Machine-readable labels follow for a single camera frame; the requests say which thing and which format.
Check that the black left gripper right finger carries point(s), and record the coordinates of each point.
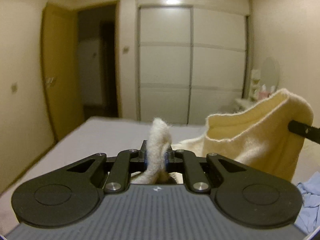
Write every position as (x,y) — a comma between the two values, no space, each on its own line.
(169,156)

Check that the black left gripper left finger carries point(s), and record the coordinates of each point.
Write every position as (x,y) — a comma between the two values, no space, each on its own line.
(143,154)

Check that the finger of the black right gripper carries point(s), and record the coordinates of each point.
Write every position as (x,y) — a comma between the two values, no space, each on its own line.
(309,132)

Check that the cream knitted striped sweater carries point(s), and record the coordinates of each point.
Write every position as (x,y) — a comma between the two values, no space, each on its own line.
(257,137)

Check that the round white mirror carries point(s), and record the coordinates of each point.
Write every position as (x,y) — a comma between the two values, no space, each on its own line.
(269,73)

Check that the grey bed cover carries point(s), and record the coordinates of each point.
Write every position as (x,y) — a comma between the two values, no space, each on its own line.
(110,136)

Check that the white dressing table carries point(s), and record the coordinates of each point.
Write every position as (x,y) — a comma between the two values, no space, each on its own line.
(242,104)

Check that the light blue garment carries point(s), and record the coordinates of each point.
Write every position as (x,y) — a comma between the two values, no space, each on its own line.
(308,218)

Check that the white sliding door wardrobe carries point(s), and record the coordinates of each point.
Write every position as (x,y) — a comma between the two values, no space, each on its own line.
(192,58)

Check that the yellow wooden door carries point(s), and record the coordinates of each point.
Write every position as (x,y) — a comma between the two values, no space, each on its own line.
(61,81)

